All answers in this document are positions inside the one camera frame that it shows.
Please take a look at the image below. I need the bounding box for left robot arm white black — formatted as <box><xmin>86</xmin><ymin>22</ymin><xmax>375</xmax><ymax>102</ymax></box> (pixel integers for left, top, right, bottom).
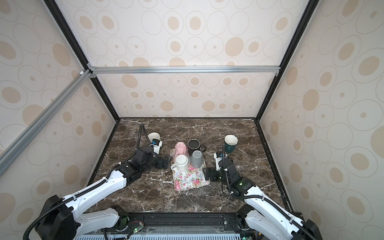
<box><xmin>23</xmin><ymin>145</ymin><xmax>172</xmax><ymax>240</ymax></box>

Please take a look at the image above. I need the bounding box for diagonal aluminium rail left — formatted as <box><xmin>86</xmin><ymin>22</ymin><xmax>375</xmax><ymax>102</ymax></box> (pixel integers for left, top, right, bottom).
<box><xmin>1</xmin><ymin>70</ymin><xmax>91</xmax><ymax>175</ymax></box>

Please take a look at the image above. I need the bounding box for pink mug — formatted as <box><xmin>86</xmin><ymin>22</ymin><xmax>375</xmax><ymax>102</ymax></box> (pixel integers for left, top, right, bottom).
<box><xmin>174</xmin><ymin>142</ymin><xmax>190</xmax><ymax>162</ymax></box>

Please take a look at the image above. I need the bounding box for horizontal aluminium rail back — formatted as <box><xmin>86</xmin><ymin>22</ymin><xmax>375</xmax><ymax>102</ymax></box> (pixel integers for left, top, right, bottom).
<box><xmin>90</xmin><ymin>66</ymin><xmax>281</xmax><ymax>74</ymax></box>

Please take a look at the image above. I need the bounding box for small circuit board with leds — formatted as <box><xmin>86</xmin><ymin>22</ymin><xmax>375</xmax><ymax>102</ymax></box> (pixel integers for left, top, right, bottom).
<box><xmin>128</xmin><ymin>221</ymin><xmax>145</xmax><ymax>233</ymax></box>

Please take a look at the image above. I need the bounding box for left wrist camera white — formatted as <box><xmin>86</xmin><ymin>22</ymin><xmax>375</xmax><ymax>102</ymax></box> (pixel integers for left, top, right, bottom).
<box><xmin>152</xmin><ymin>139</ymin><xmax>163</xmax><ymax>155</ymax></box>

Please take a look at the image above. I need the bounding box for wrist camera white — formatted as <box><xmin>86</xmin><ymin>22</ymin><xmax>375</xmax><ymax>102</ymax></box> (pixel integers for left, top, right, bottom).
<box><xmin>152</xmin><ymin>139</ymin><xmax>163</xmax><ymax>155</ymax></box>
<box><xmin>214</xmin><ymin>152</ymin><xmax>224</xmax><ymax>171</ymax></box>

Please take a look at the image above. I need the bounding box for floral serving tray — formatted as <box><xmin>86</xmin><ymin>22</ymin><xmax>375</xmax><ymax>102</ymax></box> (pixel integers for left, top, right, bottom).
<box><xmin>172</xmin><ymin>156</ymin><xmax>210</xmax><ymax>192</ymax></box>

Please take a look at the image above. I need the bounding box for grey mug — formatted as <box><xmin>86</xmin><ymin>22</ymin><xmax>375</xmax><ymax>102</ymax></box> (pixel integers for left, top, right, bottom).
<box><xmin>191</xmin><ymin>151</ymin><xmax>204</xmax><ymax>168</ymax></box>

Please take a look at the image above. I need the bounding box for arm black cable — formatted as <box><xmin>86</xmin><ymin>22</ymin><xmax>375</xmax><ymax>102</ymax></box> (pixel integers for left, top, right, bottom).
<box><xmin>221</xmin><ymin>145</ymin><xmax>316</xmax><ymax>240</ymax></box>
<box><xmin>23</xmin><ymin>123</ymin><xmax>152</xmax><ymax>240</ymax></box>

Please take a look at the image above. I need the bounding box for light green mug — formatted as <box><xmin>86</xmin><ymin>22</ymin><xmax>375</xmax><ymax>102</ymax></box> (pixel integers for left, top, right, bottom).
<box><xmin>148</xmin><ymin>132</ymin><xmax>161</xmax><ymax>144</ymax></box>

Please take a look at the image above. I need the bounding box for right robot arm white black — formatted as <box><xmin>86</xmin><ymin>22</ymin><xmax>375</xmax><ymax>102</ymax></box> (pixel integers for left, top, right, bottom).
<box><xmin>203</xmin><ymin>157</ymin><xmax>323</xmax><ymax>240</ymax></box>

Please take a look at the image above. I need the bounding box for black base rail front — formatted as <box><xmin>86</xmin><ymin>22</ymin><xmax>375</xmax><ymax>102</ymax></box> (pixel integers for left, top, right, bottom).
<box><xmin>102</xmin><ymin>213</ymin><xmax>264</xmax><ymax>240</ymax></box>

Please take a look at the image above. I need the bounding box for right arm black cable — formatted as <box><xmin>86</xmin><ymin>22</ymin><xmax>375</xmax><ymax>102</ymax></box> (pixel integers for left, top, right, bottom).
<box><xmin>221</xmin><ymin>145</ymin><xmax>316</xmax><ymax>240</ymax></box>

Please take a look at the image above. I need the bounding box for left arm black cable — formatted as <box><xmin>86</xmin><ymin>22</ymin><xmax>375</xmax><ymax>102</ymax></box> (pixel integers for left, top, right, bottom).
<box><xmin>23</xmin><ymin>123</ymin><xmax>152</xmax><ymax>240</ymax></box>

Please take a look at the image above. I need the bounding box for black mug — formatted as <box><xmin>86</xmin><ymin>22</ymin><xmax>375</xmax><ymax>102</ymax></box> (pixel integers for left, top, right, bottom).
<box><xmin>187</xmin><ymin>139</ymin><xmax>207</xmax><ymax>156</ymax></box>

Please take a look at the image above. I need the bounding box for white mug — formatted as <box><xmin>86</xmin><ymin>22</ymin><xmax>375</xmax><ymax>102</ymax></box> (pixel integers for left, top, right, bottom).
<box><xmin>171</xmin><ymin>155</ymin><xmax>189</xmax><ymax>172</ymax></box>

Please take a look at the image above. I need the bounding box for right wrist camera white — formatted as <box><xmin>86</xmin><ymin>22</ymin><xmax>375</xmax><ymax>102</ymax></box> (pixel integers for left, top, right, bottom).
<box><xmin>214</xmin><ymin>152</ymin><xmax>224</xmax><ymax>171</ymax></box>

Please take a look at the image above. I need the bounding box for dark green mug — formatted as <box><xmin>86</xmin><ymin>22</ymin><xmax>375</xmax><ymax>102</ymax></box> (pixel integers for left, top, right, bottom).
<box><xmin>225</xmin><ymin>135</ymin><xmax>238</xmax><ymax>154</ymax></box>

